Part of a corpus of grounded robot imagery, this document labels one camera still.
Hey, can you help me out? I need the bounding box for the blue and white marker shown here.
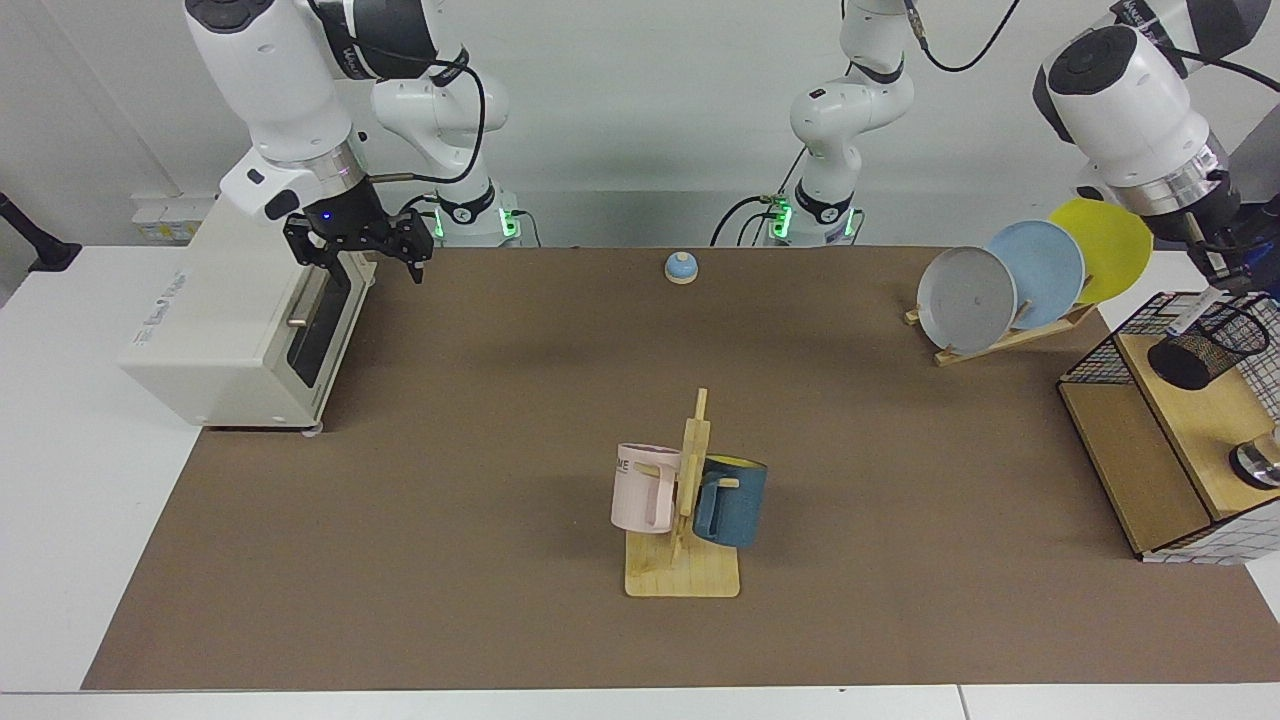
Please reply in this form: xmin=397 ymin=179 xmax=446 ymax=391
xmin=1170 ymin=287 xmax=1216 ymax=337

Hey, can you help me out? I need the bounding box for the black mesh pen holder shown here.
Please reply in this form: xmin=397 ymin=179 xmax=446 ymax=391
xmin=1147 ymin=299 xmax=1272 ymax=392

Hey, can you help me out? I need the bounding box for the black stand with thick pole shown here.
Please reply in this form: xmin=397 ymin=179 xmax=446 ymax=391
xmin=1240 ymin=195 xmax=1280 ymax=296

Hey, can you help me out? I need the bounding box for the yellow plate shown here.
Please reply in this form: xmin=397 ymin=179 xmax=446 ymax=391
xmin=1048 ymin=197 xmax=1154 ymax=306

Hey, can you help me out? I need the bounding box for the pale toaster oven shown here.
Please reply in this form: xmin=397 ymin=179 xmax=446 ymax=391
xmin=118 ymin=190 xmax=379 ymax=436

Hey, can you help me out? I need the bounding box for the light blue plate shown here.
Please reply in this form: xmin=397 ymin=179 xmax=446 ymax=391
xmin=985 ymin=220 xmax=1086 ymax=331

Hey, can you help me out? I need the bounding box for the silver metal round thing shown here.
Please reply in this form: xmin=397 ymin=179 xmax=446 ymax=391
xmin=1229 ymin=425 xmax=1280 ymax=491

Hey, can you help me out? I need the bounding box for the wooden plate rack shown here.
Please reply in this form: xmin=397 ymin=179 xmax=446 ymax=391
xmin=905 ymin=300 xmax=1098 ymax=368

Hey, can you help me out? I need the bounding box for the grey plate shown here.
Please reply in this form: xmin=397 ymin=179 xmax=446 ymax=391
xmin=917 ymin=247 xmax=1019 ymax=357

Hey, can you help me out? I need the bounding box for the black stand with thin pole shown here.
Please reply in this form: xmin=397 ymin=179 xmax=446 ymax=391
xmin=0 ymin=192 xmax=83 ymax=273

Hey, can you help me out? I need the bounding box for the brown table cloth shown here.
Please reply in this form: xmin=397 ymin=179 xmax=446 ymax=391
xmin=82 ymin=245 xmax=1280 ymax=691

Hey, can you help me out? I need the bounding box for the pink cup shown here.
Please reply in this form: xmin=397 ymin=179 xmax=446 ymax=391
xmin=611 ymin=443 xmax=684 ymax=535

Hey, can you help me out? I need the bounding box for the dark blue cup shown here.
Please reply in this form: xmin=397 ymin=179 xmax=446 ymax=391
xmin=692 ymin=455 xmax=769 ymax=549

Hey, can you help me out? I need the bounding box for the wooden cup stand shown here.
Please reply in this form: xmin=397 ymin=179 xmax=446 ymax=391
xmin=625 ymin=388 xmax=742 ymax=599

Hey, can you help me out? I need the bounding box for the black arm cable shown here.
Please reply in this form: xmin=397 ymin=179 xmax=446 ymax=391
xmin=900 ymin=0 xmax=1280 ymax=96
xmin=368 ymin=45 xmax=489 ymax=186

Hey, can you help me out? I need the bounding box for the white wall socket strip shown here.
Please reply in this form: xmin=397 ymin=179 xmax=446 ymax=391
xmin=132 ymin=195 xmax=219 ymax=244

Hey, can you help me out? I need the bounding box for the wire basket with wooden floor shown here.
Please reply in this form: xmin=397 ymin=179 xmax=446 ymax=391
xmin=1057 ymin=291 xmax=1280 ymax=566

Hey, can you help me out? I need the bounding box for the black base cable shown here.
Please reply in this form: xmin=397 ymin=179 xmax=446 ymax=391
xmin=710 ymin=150 xmax=803 ymax=248

